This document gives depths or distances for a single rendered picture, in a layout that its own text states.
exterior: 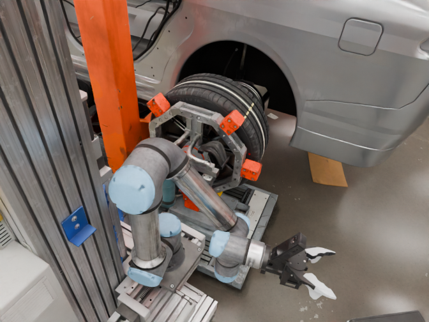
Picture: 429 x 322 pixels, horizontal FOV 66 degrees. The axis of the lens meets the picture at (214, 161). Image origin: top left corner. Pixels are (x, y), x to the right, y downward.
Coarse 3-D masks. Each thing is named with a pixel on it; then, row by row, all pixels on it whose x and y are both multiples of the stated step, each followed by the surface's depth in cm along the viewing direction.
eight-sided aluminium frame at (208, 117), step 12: (180, 108) 162; (192, 108) 164; (156, 120) 173; (204, 120) 160; (216, 120) 157; (156, 132) 180; (228, 144) 163; (240, 144) 165; (240, 156) 164; (240, 168) 169; (228, 180) 185; (240, 180) 179; (216, 192) 189
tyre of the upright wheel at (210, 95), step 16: (192, 80) 174; (208, 80) 172; (224, 80) 173; (176, 96) 169; (192, 96) 164; (208, 96) 162; (224, 96) 164; (240, 96) 169; (224, 112) 162; (240, 112) 163; (256, 112) 172; (240, 128) 164; (256, 128) 169; (256, 144) 168; (256, 160) 174
